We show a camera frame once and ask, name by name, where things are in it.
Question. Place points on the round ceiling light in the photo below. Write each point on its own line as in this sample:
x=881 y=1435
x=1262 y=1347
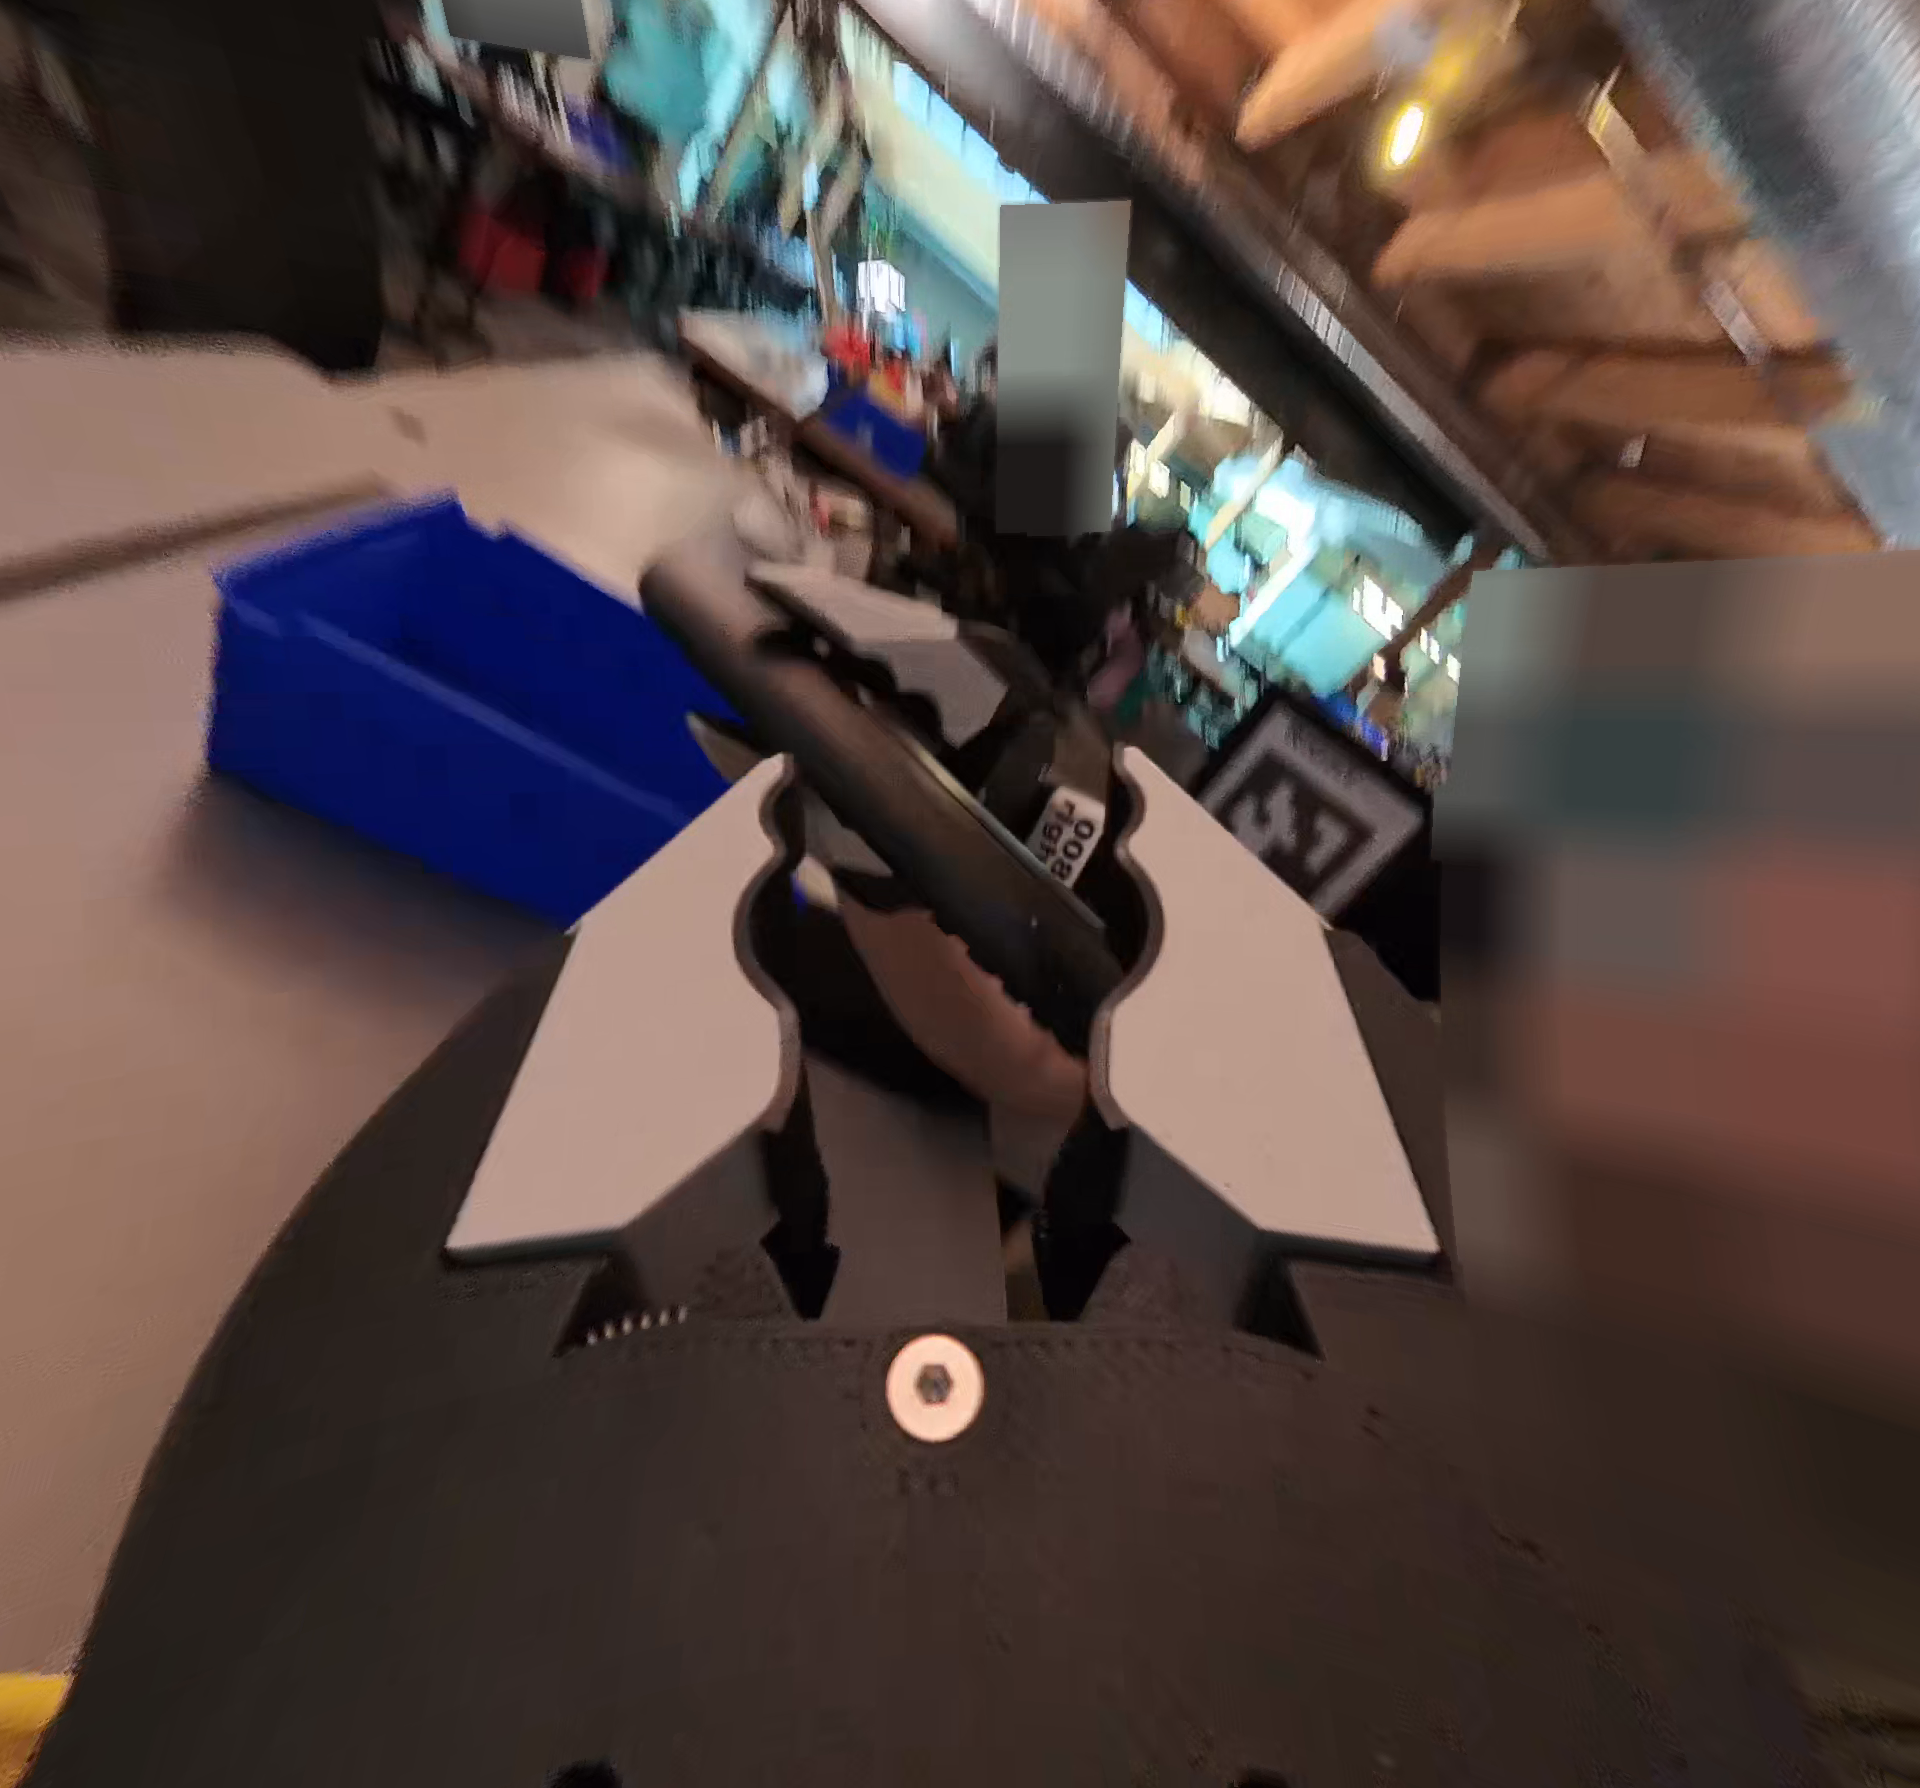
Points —
x=1397 y=139

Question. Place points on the person's right hand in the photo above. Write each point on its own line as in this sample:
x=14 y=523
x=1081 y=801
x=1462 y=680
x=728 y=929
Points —
x=959 y=1024

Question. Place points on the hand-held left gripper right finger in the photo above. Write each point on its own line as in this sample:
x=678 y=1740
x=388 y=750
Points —
x=1276 y=1068

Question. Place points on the framed marker sign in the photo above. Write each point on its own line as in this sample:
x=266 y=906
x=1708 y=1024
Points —
x=1308 y=811

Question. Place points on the black remote control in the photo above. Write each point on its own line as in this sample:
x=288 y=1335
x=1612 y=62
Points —
x=882 y=801

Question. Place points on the yellow plastic bin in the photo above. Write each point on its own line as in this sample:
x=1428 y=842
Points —
x=26 y=1726

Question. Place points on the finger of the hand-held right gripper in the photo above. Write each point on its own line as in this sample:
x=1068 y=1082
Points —
x=959 y=697
x=855 y=618

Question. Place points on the silver air duct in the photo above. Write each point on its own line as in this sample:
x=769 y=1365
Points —
x=1785 y=89

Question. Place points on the black fabric chair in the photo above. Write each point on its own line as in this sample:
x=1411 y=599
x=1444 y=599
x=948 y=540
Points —
x=223 y=139

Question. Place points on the blue plastic bin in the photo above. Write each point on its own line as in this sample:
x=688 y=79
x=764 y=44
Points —
x=451 y=710

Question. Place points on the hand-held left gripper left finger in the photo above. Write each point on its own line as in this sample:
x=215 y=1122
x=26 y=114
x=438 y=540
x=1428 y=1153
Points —
x=628 y=1068

